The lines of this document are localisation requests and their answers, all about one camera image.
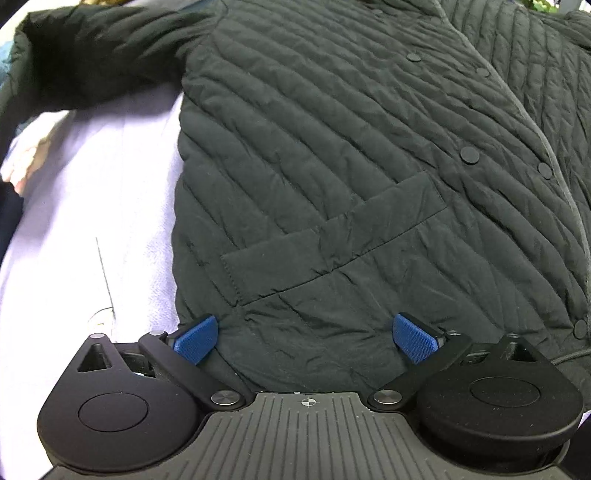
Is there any black quilted jacket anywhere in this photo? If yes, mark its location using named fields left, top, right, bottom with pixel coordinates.
left=1, top=1, right=590, bottom=394

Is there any pink white blanket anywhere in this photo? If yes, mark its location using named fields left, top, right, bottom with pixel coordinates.
left=0, top=85, right=187, bottom=416

